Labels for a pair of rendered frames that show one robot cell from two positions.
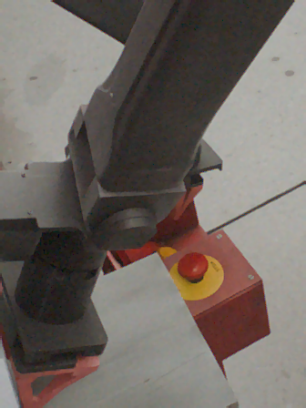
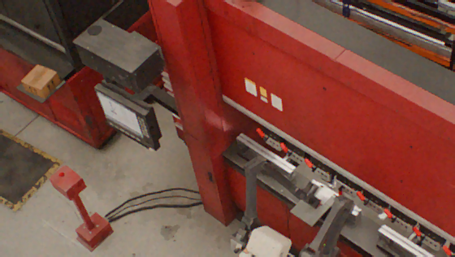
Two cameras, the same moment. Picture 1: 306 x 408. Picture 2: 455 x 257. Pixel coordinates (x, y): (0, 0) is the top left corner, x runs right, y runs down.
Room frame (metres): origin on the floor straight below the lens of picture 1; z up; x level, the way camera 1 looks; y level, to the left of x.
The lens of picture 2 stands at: (2.54, -1.24, 4.85)
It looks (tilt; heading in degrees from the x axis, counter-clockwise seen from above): 53 degrees down; 153
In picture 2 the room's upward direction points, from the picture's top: 8 degrees counter-clockwise
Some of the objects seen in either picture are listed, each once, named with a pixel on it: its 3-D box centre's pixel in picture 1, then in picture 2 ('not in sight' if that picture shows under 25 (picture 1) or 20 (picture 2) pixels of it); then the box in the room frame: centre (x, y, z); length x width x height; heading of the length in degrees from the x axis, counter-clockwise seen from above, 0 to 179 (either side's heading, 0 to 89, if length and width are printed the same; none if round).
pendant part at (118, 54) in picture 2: not in sight; (131, 92); (-0.72, -0.48, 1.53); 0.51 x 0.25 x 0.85; 20
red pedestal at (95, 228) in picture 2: not in sight; (80, 206); (-0.96, -1.08, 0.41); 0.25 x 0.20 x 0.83; 106
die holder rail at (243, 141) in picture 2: not in sight; (266, 156); (-0.17, 0.15, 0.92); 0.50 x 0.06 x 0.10; 16
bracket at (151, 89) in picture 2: not in sight; (157, 106); (-0.82, -0.31, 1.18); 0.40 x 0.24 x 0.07; 16
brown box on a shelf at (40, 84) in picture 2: not in sight; (38, 80); (-1.74, -0.89, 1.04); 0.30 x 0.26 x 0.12; 21
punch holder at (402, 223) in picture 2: not in sight; (404, 215); (0.91, 0.46, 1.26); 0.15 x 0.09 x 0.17; 16
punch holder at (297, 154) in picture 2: not in sight; (299, 150); (0.14, 0.24, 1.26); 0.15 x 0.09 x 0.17; 16
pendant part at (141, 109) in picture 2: not in sight; (131, 114); (-0.65, -0.54, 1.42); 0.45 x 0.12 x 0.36; 20
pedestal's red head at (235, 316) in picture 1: (176, 270); not in sight; (0.70, 0.06, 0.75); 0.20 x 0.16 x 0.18; 20
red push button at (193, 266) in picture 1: (194, 270); not in sight; (0.66, 0.03, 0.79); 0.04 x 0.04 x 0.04
